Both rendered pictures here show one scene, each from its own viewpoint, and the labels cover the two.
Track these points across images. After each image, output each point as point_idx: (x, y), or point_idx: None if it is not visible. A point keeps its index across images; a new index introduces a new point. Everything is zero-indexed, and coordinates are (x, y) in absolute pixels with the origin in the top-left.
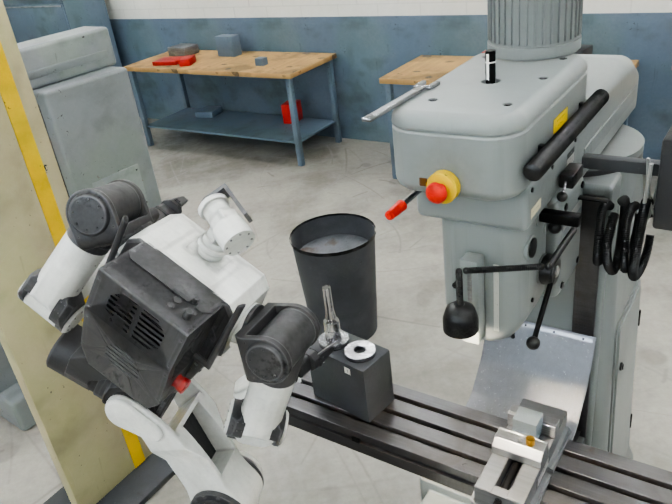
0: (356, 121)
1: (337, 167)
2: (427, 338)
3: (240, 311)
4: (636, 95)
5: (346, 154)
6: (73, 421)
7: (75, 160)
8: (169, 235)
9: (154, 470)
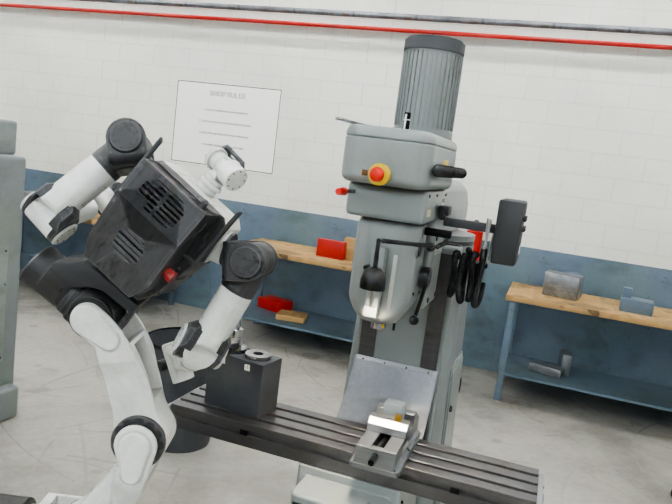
0: (191, 288)
1: (169, 322)
2: (257, 453)
3: (238, 215)
4: (466, 215)
5: (178, 314)
6: None
7: None
8: (179, 170)
9: None
